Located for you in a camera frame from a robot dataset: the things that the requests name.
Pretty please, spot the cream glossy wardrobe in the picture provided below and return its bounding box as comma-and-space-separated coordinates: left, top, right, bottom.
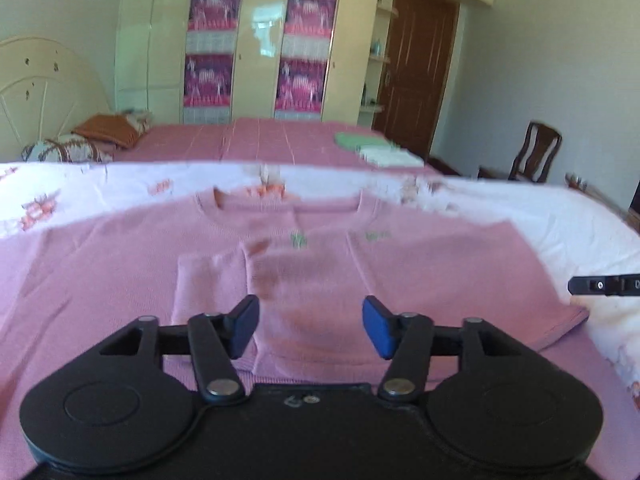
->
114, 0, 385, 127

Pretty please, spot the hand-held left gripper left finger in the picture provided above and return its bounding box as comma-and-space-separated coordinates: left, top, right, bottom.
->
97, 294, 261, 406

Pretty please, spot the pink checked bed sheet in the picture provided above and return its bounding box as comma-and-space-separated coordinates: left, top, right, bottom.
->
111, 117, 447, 179

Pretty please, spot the small floral pillow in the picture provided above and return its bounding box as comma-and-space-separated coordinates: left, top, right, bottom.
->
121, 109, 152, 134

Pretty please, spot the brown wooden door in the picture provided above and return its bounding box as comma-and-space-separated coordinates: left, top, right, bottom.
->
372, 0, 460, 159

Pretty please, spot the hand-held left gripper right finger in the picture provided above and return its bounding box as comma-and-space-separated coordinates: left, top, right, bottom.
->
362, 294, 542, 405

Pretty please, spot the orange striped pillow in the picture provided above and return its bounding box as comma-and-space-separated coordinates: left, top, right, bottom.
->
72, 114, 144, 150

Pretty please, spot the white folded cloth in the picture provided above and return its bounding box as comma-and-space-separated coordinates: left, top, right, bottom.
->
358, 144, 425, 167

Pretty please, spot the brown wooden chair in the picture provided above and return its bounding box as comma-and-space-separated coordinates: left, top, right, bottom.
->
508, 120, 563, 184

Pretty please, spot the green folded cloth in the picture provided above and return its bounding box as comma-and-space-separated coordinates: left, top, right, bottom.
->
333, 131, 392, 153

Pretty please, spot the brown wooden furniture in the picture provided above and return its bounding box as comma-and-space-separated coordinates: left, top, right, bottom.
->
565, 172, 640, 233

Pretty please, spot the pink knitted sweater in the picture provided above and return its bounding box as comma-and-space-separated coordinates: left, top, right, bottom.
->
0, 187, 637, 480

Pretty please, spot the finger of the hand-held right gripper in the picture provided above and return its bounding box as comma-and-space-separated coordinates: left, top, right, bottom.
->
568, 273, 640, 297

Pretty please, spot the cream bed headboard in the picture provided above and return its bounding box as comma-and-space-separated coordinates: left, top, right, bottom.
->
0, 36, 114, 162

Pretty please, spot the dark wooden bed frame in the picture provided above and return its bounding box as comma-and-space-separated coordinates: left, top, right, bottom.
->
426, 155, 464, 177

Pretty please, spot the white floral quilt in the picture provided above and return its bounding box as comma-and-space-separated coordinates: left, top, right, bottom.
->
0, 160, 640, 480

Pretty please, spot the floral brown-trimmed pillow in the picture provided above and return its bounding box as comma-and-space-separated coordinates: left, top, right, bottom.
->
22, 134, 115, 164

